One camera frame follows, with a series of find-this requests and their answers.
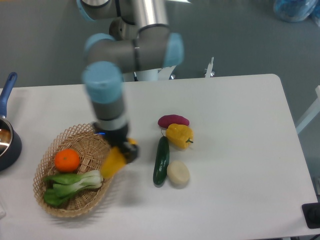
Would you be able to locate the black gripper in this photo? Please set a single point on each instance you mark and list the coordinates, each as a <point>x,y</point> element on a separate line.
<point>118,138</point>

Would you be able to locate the yellow mango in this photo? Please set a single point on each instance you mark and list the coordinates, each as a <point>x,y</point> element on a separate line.
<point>113,163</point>

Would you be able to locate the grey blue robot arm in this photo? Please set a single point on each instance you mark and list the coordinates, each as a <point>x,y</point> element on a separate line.
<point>107,59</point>

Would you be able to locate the green cucumber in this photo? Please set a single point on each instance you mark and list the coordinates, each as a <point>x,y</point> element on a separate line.
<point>162,161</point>

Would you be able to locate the purple sweet potato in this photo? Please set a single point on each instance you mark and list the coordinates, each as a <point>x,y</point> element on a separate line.
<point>167,120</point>

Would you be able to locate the yellow bell pepper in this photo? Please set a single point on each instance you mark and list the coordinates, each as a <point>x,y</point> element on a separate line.
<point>180,135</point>

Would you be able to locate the beige potato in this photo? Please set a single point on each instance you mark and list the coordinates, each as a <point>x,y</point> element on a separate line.
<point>178,173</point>

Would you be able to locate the orange tangerine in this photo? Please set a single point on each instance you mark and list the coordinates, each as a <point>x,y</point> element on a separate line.
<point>67,160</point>

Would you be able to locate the green bok choy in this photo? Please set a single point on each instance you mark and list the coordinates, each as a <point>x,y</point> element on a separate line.
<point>66,185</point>

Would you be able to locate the black device at edge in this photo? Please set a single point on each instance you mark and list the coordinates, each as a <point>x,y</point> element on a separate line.
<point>311,212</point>

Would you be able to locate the blue plastic bag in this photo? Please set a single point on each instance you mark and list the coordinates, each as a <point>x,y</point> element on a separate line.
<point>294,11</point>

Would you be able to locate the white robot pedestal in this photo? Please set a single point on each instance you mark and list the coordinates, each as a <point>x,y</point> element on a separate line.
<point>166,73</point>

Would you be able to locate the blue handled saucepan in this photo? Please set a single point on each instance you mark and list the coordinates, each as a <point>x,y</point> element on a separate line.
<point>10,141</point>

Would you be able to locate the white frame at right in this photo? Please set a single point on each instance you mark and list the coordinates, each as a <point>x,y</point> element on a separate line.
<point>310,113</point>

